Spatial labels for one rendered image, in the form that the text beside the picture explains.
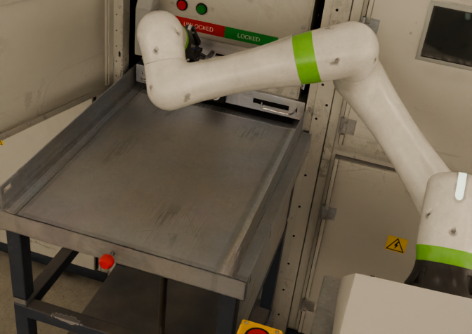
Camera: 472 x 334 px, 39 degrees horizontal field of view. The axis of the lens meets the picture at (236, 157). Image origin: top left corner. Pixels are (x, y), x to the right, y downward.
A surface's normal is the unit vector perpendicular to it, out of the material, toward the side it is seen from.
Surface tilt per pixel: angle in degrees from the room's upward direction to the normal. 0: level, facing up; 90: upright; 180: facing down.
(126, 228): 0
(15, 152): 90
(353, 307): 90
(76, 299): 0
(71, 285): 0
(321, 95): 90
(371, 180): 90
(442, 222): 55
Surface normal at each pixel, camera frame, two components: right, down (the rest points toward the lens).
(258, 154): 0.10, -0.84
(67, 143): 0.95, 0.24
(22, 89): 0.82, 0.37
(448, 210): -0.50, -0.26
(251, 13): -0.29, 0.49
